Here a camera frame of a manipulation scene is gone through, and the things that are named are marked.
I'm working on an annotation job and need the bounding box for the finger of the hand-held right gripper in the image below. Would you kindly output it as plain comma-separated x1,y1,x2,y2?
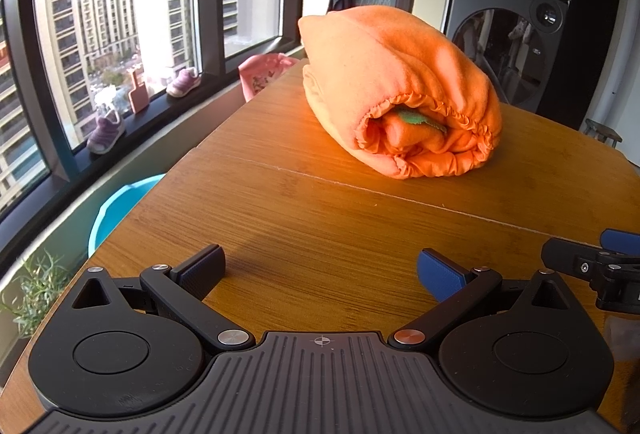
541,237,608,275
599,228,640,259

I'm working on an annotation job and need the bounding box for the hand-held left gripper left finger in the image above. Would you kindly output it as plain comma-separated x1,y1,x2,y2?
72,244,256,351

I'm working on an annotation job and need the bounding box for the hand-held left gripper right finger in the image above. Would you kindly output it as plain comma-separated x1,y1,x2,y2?
388,248,572,352

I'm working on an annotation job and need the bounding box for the orange pumpkin costume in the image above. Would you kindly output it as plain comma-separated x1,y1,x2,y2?
298,4,503,179

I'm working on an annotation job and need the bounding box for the blue plastic basin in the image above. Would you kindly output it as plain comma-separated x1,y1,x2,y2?
88,174,167,259

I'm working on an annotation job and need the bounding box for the small wooden stool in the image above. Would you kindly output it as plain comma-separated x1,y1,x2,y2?
582,118,623,147

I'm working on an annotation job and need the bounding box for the purple child shoe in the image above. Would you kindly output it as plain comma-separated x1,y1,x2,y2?
86,108,126,155

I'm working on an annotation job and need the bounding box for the green potted plant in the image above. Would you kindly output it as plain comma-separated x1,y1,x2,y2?
0,249,73,340

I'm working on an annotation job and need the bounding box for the pink toy shovel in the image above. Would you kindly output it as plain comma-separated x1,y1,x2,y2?
126,68,149,115

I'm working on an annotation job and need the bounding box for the pink child shoe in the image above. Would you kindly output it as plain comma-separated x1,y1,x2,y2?
166,68,202,98

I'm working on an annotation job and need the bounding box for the pink cloth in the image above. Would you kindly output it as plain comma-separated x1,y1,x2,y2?
237,54,301,103

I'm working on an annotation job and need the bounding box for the grey washing machine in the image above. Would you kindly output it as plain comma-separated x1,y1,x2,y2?
444,0,574,115

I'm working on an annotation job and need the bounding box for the black framed window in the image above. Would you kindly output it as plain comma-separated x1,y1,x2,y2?
0,0,361,219

